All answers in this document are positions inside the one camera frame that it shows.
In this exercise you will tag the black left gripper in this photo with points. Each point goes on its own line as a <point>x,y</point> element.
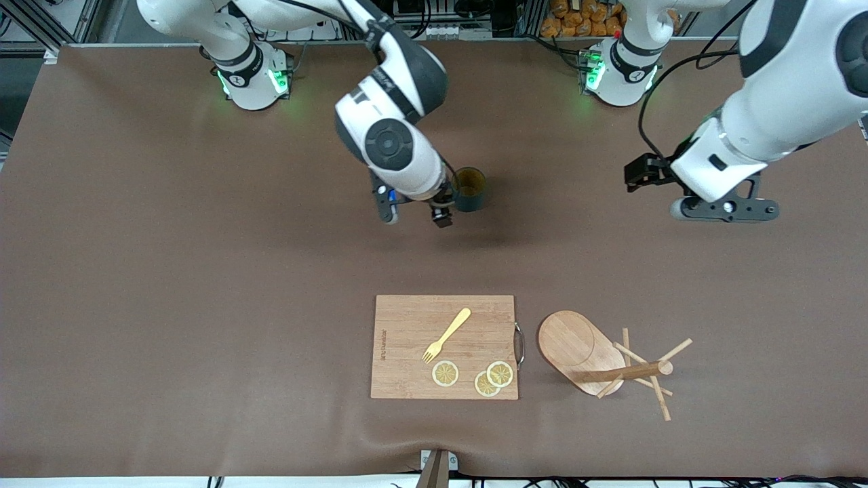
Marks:
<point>652,171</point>

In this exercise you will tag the aluminium frame post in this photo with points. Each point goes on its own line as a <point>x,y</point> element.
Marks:
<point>41,27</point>

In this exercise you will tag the brown table mat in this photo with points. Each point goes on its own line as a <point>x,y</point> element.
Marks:
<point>434,271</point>

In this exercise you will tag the yellow plastic fork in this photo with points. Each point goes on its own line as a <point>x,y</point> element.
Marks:
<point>449,332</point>

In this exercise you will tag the bamboo cutting board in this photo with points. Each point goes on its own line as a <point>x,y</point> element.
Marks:
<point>407,325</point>

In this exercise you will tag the lemon slice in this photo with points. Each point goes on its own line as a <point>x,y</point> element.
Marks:
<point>483,388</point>
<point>500,374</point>
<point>445,373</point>

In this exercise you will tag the orange packaged goods pile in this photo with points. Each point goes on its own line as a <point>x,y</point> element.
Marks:
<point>576,20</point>

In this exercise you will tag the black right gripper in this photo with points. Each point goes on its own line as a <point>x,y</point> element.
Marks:
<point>441,207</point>

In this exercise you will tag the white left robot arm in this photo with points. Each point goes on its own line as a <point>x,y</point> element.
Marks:
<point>780,102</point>

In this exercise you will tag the wooden mug rack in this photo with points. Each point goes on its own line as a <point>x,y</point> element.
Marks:
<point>569,346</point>

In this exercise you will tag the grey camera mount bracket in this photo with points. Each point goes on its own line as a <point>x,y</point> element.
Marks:
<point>437,471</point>

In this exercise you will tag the dark green mug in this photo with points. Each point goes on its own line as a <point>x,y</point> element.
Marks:
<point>475,202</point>

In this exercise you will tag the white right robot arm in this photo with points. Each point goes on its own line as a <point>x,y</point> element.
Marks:
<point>397,146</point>

